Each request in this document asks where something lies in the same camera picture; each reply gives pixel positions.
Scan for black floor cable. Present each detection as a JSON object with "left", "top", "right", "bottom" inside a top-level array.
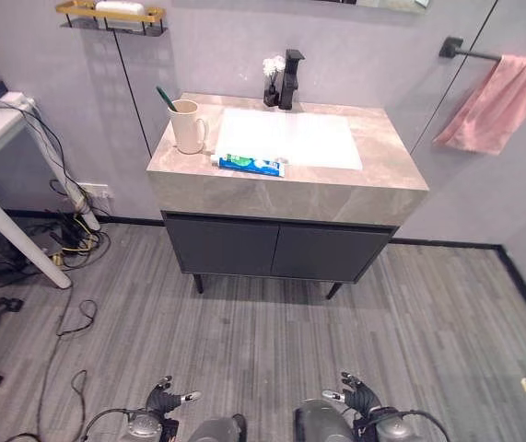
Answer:
[{"left": 3, "top": 299, "right": 99, "bottom": 442}]

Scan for gold and black wall shelf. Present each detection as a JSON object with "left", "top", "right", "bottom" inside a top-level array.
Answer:
[{"left": 55, "top": 0, "right": 169, "bottom": 37}]

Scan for white sink basin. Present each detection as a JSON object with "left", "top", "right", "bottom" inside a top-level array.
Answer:
[{"left": 215, "top": 108, "right": 365, "bottom": 170}]

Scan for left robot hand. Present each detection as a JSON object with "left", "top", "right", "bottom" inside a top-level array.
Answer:
[{"left": 146, "top": 375, "right": 203, "bottom": 414}]

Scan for beige cup with handle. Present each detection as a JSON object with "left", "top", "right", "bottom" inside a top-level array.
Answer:
[{"left": 167, "top": 99, "right": 211, "bottom": 156}]

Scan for left silver robot leg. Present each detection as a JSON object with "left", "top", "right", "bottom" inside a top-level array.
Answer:
[{"left": 182, "top": 413, "right": 249, "bottom": 442}]

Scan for white desk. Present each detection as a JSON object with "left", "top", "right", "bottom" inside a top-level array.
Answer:
[{"left": 0, "top": 94, "right": 101, "bottom": 290}]

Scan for green toothbrush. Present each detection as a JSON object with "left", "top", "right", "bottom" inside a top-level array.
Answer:
[{"left": 155, "top": 86, "right": 179, "bottom": 113}]

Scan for pink towel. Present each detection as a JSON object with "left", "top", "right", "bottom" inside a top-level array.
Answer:
[{"left": 431, "top": 53, "right": 526, "bottom": 157}]

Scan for white soap bar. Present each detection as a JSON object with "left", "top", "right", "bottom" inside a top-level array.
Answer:
[{"left": 94, "top": 0, "right": 146, "bottom": 31}]

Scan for right silver robot leg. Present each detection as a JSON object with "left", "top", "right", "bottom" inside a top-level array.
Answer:
[{"left": 292, "top": 398, "right": 357, "bottom": 442}]

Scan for tangle of cables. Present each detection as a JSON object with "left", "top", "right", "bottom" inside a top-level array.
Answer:
[{"left": 0, "top": 103, "right": 112, "bottom": 289}]

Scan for grey marble sink vanity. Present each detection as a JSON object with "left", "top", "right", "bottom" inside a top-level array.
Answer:
[{"left": 146, "top": 91, "right": 430, "bottom": 301}]

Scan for black faucet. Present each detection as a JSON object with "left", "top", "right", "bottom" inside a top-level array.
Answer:
[{"left": 277, "top": 48, "right": 307, "bottom": 111}]

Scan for black towel bar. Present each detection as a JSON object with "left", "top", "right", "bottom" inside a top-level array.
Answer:
[{"left": 438, "top": 36, "right": 526, "bottom": 62}]

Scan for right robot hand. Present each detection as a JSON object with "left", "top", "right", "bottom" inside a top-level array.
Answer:
[{"left": 321, "top": 371, "right": 380, "bottom": 413}]

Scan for white wall socket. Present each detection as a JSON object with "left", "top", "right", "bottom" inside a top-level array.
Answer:
[{"left": 76, "top": 181, "right": 110, "bottom": 198}]

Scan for blue white toothpaste tube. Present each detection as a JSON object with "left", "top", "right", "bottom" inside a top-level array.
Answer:
[{"left": 210, "top": 153, "right": 291, "bottom": 179}]

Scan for white power strip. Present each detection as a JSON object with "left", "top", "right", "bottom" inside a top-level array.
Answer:
[{"left": 0, "top": 91, "right": 38, "bottom": 111}]

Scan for white flowers in black vase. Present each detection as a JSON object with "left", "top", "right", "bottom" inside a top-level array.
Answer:
[{"left": 262, "top": 55, "right": 286, "bottom": 108}]

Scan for silver robot leg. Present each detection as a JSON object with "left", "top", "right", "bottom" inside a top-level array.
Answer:
[
  {"left": 292, "top": 398, "right": 357, "bottom": 442},
  {"left": 182, "top": 413, "right": 249, "bottom": 442}
]

